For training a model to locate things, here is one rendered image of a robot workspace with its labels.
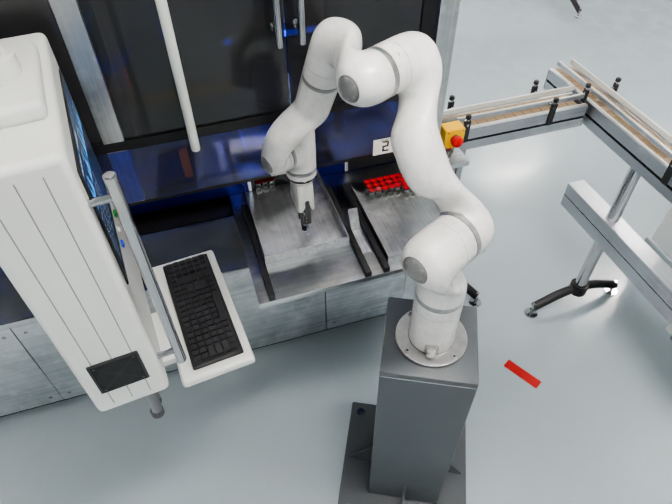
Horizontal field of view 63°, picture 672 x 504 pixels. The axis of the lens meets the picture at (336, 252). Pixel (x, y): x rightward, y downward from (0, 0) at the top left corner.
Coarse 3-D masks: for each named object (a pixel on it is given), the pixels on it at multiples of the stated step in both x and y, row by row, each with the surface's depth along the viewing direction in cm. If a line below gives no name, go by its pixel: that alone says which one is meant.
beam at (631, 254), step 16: (576, 192) 234; (592, 192) 233; (576, 208) 236; (592, 208) 226; (608, 208) 226; (592, 224) 228; (608, 224) 220; (624, 224) 219; (608, 240) 221; (624, 240) 213; (640, 240) 213; (608, 256) 223; (624, 256) 214; (640, 256) 207; (656, 256) 207; (624, 272) 217; (640, 272) 208; (656, 272) 202; (640, 288) 210; (656, 288) 202; (656, 304) 204
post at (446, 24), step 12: (444, 0) 149; (456, 0) 150; (444, 12) 151; (456, 12) 152; (444, 24) 154; (456, 24) 155; (444, 36) 156; (444, 48) 159; (444, 60) 162; (444, 72) 165; (444, 84) 168; (444, 96) 172; (408, 276) 233; (408, 288) 239
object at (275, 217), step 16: (320, 176) 184; (272, 192) 184; (288, 192) 184; (320, 192) 184; (256, 208) 178; (272, 208) 178; (288, 208) 178; (320, 208) 178; (256, 224) 173; (272, 224) 173; (288, 224) 173; (320, 224) 173; (336, 224) 173; (272, 240) 168; (288, 240) 168; (304, 240) 168; (320, 240) 168; (336, 240) 164; (272, 256) 160; (288, 256) 162
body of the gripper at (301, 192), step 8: (296, 184) 150; (304, 184) 150; (312, 184) 151; (296, 192) 151; (304, 192) 150; (312, 192) 152; (296, 200) 154; (304, 200) 152; (312, 200) 153; (296, 208) 157; (304, 208) 154; (312, 208) 156
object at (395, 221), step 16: (352, 192) 181; (368, 208) 178; (384, 208) 178; (400, 208) 178; (416, 208) 178; (432, 208) 178; (368, 224) 172; (384, 224) 173; (400, 224) 173; (416, 224) 173; (384, 240) 168; (400, 240) 168; (400, 256) 160
